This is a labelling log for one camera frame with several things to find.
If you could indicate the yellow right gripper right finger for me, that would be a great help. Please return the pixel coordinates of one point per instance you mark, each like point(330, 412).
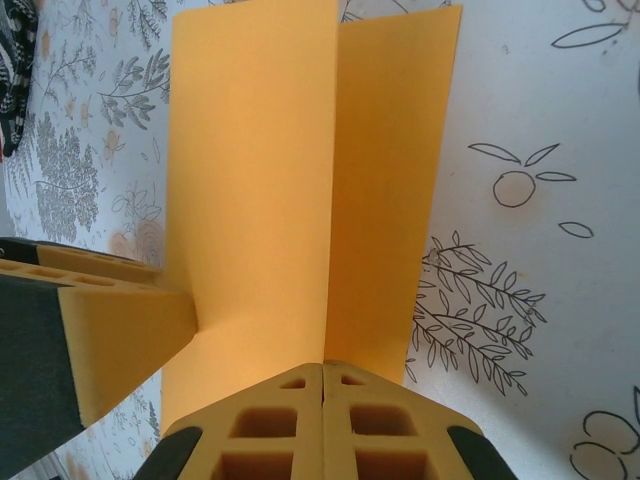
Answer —
point(337, 425)

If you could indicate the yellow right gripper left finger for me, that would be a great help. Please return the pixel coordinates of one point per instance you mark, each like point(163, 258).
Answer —
point(310, 425)

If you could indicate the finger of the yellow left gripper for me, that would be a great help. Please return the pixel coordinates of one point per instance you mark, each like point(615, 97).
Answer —
point(75, 257)
point(125, 330)

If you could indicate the orange paper sheet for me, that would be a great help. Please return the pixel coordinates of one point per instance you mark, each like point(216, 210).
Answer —
point(250, 175)

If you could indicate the black white striped sock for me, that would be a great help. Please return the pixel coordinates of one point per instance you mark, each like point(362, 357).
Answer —
point(12, 75)

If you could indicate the floral print tablecloth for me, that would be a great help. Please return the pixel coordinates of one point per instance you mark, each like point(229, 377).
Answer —
point(525, 100)

